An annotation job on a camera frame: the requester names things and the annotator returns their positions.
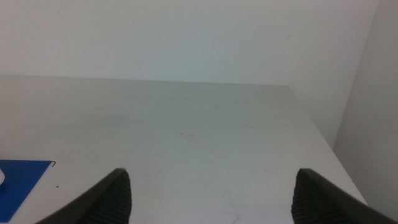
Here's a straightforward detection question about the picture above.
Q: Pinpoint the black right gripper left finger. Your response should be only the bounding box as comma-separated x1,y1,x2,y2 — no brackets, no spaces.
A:
34,167,132,224

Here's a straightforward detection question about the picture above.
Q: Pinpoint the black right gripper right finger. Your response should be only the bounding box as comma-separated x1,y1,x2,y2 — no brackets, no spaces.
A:
290,167,398,224

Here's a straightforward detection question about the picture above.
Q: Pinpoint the blue rectangular mat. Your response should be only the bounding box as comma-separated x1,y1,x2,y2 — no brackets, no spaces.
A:
0,159,52,223

